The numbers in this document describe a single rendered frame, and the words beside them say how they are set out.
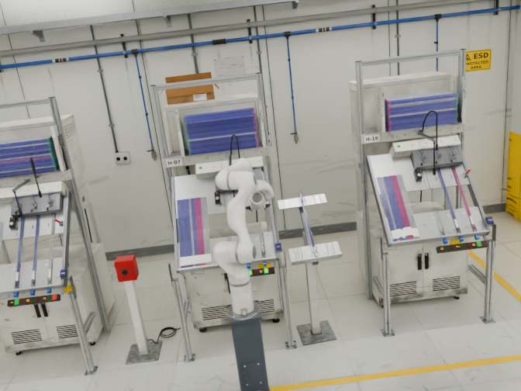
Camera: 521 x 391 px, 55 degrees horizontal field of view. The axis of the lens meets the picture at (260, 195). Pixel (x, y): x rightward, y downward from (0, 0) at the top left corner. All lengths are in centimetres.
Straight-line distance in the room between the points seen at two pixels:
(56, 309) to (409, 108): 299
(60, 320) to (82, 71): 238
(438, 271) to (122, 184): 318
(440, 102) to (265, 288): 186
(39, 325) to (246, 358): 186
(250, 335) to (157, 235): 281
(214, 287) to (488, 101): 343
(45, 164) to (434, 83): 289
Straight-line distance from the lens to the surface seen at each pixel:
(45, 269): 371
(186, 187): 362
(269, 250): 339
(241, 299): 276
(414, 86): 393
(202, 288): 382
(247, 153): 361
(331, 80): 511
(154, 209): 537
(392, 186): 367
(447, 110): 385
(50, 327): 420
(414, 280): 404
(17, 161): 390
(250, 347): 290
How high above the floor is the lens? 218
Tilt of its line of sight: 18 degrees down
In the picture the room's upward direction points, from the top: 7 degrees counter-clockwise
